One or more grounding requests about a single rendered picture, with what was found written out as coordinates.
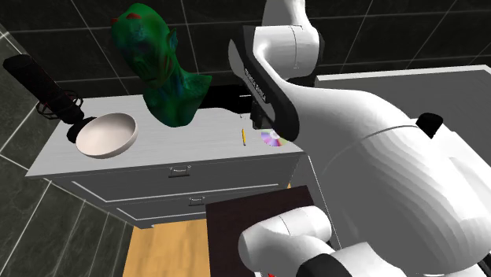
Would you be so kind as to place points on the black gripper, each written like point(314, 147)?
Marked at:
point(258, 115)

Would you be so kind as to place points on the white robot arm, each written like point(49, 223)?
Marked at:
point(387, 165)

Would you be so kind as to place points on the yellow pencil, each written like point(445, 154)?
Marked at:
point(243, 137)

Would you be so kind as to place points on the shiny compact disc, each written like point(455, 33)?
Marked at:
point(273, 140)

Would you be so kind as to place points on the white chest of drawers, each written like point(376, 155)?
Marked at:
point(199, 134)

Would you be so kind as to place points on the green alien head bust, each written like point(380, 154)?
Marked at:
point(161, 69)

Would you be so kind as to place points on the white bowl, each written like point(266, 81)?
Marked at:
point(107, 134)

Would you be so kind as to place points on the grey white-edged furniture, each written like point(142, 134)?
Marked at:
point(429, 92)

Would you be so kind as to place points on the black microphone with shock mount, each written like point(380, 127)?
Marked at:
point(42, 86)

